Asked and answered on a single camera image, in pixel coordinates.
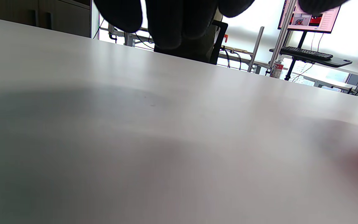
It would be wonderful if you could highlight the person's left hand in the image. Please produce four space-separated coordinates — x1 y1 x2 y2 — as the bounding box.
94 0 350 50

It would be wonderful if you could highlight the dark brown cabinet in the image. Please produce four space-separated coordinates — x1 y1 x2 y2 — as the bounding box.
0 0 92 38

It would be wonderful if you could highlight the computer monitor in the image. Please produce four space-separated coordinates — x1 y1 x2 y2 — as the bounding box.
278 0 341 34

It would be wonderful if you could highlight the black keyboard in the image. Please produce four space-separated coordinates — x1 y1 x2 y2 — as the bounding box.
280 46 333 61

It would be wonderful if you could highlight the black office chair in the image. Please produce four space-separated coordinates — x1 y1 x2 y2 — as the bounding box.
209 20 228 65

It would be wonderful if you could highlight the clear bottle red label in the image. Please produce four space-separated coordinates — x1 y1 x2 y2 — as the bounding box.
272 61 284 79

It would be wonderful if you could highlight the tall aluminium post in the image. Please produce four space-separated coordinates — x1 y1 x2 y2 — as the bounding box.
266 0 296 77

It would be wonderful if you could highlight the black monitor stand tray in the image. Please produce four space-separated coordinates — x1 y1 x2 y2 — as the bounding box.
269 47 353 81

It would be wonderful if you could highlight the short aluminium post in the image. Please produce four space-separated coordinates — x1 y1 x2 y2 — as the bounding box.
248 26 265 73

